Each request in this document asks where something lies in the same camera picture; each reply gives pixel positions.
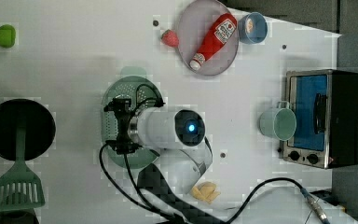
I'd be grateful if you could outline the green plastic strainer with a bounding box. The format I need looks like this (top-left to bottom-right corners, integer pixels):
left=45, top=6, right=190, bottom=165
left=102, top=66, right=164, bottom=169

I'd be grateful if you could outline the peeled banana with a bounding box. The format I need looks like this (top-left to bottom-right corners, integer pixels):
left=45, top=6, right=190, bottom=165
left=190, top=182, right=220, bottom=204

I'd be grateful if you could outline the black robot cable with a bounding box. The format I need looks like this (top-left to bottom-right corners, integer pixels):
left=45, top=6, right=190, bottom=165
left=98, top=83, right=332, bottom=224

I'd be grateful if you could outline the green mug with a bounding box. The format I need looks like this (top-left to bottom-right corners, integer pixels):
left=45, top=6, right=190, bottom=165
left=259, top=101, right=296, bottom=141

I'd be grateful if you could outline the green pepper toy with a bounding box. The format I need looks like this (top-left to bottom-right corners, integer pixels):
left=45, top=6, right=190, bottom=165
left=0, top=24, right=16, bottom=49

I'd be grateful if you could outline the green slotted spatula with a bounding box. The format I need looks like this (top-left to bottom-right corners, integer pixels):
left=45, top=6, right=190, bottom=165
left=0, top=127, right=46, bottom=212

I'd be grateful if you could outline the red ketchup bottle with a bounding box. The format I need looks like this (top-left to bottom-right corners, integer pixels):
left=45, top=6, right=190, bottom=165
left=189, top=13, right=237, bottom=71

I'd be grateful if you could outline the blue bowl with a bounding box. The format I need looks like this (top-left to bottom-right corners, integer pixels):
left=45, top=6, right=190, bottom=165
left=238, top=12, right=268, bottom=44

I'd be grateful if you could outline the black frying pan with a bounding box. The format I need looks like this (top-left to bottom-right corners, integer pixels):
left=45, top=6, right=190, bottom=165
left=0, top=99, right=56, bottom=161

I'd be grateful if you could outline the toaster oven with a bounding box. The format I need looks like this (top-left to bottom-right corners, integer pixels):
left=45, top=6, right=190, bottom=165
left=282, top=69, right=358, bottom=169

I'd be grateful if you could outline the red strawberry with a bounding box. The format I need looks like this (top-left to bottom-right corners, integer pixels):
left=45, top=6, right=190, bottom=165
left=160, top=29, right=179, bottom=48

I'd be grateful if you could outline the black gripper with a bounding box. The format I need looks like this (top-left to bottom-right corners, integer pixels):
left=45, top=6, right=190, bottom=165
left=103, top=98, right=140, bottom=155

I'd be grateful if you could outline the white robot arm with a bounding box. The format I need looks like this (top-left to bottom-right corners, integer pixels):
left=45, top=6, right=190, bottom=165
left=103, top=98, right=226, bottom=224

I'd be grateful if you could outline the orange half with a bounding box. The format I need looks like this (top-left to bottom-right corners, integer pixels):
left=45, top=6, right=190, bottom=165
left=245, top=19, right=254, bottom=34

